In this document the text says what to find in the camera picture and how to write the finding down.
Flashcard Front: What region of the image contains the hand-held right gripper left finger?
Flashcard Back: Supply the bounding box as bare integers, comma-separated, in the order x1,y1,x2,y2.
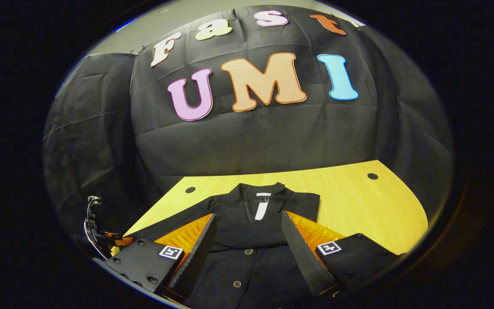
102,213,218,300

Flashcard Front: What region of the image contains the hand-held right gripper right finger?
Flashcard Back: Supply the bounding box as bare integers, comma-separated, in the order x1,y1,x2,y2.
281,210,403,297

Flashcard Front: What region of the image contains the black buttoned jacket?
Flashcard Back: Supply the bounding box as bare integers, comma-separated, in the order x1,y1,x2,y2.
123,182,338,309

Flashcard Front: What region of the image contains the black backdrop cloth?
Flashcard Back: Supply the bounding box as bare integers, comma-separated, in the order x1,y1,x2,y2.
42,5,454,243

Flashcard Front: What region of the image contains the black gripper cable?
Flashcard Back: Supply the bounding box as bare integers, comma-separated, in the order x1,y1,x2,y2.
83,196,102,250

